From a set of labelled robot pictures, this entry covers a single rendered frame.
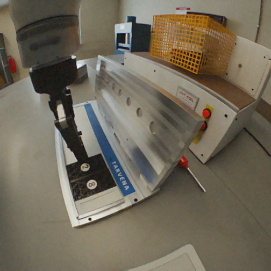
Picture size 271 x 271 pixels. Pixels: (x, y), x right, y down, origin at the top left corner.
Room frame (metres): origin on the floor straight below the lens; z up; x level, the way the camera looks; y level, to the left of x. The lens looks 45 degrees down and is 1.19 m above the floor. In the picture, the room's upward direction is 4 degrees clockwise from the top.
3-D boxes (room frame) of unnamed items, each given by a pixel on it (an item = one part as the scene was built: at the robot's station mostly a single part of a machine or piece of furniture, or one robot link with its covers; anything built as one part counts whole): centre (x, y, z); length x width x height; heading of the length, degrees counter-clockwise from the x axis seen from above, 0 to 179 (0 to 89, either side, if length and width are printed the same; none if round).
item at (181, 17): (0.48, -0.18, 1.19); 0.23 x 0.20 x 0.17; 31
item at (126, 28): (2.79, 0.24, 0.79); 0.70 x 0.63 x 1.58; 36
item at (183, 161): (0.18, -0.14, 0.91); 0.18 x 0.03 x 0.03; 29
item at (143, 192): (0.24, 0.14, 0.92); 0.44 x 0.21 x 0.04; 31
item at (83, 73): (0.79, 0.57, 0.95); 0.40 x 0.13 x 0.10; 86
